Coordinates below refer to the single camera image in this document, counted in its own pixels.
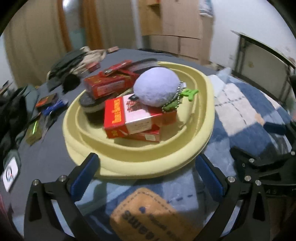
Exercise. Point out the red box in basin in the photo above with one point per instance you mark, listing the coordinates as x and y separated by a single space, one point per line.
148 135

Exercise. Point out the yellow plastic basin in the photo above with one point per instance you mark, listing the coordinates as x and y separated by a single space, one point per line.
125 158

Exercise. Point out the lavender plush ball keychain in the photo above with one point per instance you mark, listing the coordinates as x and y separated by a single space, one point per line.
160 87

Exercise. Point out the beige and black clothes pile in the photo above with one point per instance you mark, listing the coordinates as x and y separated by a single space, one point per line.
74 62

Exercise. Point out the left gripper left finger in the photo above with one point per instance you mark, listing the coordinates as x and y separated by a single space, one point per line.
51 212

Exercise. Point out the blue handled pliers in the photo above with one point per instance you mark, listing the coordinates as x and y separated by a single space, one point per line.
52 113

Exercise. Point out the small red box on bed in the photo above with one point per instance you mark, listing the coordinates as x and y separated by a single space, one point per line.
91 67

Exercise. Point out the white card with logo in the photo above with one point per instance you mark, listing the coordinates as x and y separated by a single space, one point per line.
10 173

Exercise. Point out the dark speckled round disc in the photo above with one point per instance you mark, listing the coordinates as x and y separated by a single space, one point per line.
143 65

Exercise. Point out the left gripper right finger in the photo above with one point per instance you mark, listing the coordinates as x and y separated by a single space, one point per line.
242 213

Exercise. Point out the blue white checkered rug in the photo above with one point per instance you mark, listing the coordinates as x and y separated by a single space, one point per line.
241 111

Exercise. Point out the grey bed sheet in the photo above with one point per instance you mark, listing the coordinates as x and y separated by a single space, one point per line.
48 159

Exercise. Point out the black folding table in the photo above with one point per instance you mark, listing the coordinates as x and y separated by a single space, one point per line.
263 67

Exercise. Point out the wooden cabinet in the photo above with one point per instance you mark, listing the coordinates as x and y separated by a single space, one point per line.
182 28

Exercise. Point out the red white cigarette carton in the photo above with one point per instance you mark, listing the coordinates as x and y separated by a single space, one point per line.
126 115

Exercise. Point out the shiny red gold box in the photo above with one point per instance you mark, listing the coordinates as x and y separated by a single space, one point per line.
111 80

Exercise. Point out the black round sandwich cookie box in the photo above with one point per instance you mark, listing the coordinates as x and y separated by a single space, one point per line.
94 108

